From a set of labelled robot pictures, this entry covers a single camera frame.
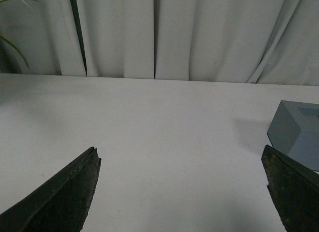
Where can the gray cube base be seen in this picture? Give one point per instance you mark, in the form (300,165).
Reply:
(294,131)

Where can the white curtain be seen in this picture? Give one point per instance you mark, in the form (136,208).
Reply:
(246,41)

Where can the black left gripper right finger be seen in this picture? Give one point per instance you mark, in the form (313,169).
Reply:
(294,190)

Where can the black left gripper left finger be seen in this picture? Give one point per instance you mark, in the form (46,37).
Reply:
(61,204)

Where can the green plant leaves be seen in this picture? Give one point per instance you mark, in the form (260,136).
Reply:
(9,42)

